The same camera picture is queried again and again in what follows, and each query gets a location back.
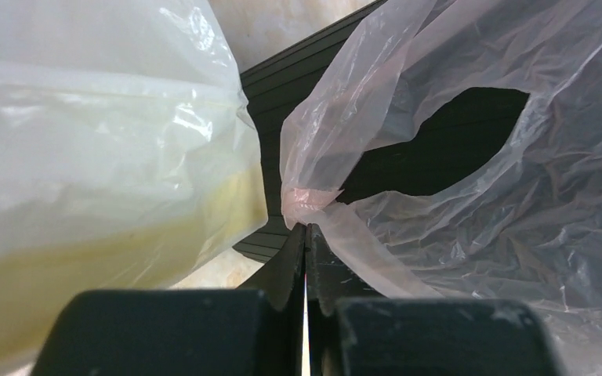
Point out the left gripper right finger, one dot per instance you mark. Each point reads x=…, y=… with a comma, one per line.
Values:
x=354, y=330

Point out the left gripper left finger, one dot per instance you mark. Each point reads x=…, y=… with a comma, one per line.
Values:
x=253, y=329

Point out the pink plastic trash bag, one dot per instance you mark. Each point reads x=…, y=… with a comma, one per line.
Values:
x=526, y=224

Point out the clear yellow-rimmed trash bag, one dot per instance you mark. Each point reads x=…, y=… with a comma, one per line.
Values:
x=127, y=154

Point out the black plastic trash bin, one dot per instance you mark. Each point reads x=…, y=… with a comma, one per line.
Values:
x=453, y=143

